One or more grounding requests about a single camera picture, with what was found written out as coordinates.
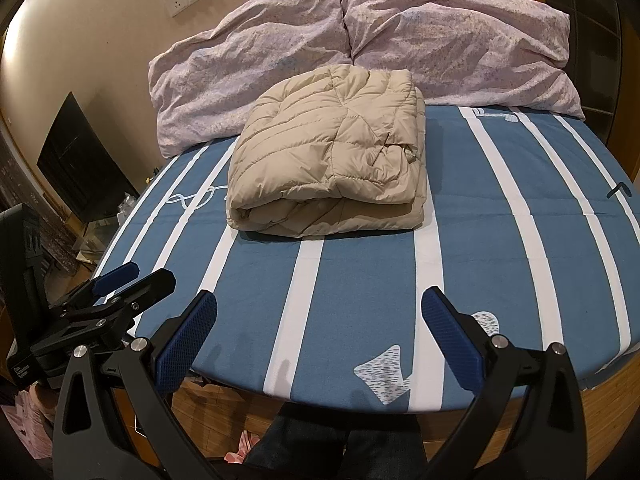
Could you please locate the black flat screen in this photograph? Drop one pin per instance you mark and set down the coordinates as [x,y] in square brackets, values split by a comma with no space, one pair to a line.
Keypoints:
[80,160]

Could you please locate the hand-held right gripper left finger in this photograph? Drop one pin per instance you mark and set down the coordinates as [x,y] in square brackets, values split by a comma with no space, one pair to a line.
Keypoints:
[185,345]

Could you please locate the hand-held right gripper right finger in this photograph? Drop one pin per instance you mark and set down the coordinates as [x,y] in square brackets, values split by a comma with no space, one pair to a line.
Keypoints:
[450,335]

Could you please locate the glass side table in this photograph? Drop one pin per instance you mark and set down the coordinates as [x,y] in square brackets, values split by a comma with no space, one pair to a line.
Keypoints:
[92,245]

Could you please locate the dark glass door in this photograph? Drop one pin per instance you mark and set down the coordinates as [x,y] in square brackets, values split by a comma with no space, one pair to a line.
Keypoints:
[600,35]

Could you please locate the blue striped bed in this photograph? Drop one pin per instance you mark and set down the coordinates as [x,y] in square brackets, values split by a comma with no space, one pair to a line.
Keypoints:
[360,300]

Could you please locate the pink patterned slipper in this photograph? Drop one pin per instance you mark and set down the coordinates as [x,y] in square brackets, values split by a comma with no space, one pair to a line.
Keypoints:
[241,450]

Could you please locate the beige puffer jacket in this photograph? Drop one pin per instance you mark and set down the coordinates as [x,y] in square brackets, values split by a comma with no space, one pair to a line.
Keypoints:
[325,170]

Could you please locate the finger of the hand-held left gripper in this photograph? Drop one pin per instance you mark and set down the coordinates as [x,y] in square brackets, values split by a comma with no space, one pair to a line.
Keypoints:
[117,276]
[145,292]

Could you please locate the person's left forearm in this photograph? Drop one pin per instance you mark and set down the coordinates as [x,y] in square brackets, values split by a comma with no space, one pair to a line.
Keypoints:
[35,402]

